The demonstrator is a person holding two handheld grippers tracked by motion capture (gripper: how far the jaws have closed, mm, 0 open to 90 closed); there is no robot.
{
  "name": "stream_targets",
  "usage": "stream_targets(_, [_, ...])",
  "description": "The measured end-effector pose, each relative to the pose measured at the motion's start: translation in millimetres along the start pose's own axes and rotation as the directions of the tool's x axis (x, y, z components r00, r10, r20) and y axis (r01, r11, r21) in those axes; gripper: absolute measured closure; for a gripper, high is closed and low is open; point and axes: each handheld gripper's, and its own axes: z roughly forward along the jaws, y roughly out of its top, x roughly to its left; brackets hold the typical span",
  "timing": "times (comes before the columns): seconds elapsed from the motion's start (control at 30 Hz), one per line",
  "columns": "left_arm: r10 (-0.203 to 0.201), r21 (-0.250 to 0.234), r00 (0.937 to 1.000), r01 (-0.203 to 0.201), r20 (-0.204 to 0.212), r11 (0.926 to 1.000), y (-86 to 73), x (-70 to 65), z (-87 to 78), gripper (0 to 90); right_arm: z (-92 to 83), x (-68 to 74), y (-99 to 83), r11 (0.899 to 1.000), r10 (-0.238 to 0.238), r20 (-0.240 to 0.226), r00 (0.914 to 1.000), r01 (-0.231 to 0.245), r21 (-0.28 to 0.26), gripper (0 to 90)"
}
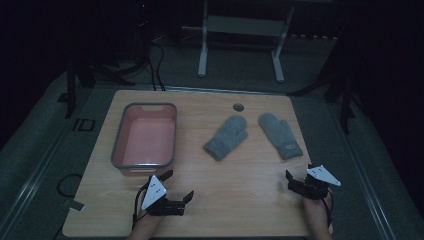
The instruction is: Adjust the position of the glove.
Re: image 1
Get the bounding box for pink basin with grey rim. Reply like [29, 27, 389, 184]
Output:
[110, 102, 178, 177]

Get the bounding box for white metal desk frame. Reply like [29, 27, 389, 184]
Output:
[181, 0, 334, 84]

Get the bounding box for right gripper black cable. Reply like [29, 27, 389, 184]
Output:
[320, 187, 335, 228]

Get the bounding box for person's left hand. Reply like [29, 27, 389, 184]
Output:
[132, 209, 165, 234]

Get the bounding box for black floor cables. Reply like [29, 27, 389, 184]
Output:
[145, 41, 167, 92]

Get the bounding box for person's right hand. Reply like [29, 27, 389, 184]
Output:
[302, 191, 334, 228]

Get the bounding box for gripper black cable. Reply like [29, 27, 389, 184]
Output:
[320, 187, 335, 228]
[132, 184, 150, 230]

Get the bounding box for plain grey mitten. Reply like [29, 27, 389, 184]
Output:
[202, 114, 249, 162]

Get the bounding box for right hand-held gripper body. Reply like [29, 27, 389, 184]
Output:
[287, 164, 342, 201]

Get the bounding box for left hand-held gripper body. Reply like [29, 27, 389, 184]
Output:
[141, 175, 186, 217]

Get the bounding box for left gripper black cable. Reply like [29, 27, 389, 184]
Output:
[132, 184, 150, 230]

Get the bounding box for grey tape piece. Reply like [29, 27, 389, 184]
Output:
[60, 198, 86, 213]

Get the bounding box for black floor tape marks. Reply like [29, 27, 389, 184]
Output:
[71, 117, 97, 132]

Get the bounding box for black tripod stand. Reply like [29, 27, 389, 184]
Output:
[287, 19, 364, 135]
[57, 19, 152, 120]

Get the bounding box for grey mitten with label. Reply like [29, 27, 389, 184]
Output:
[257, 112, 304, 161]

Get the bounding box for black cable loop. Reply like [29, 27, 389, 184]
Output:
[56, 172, 84, 199]

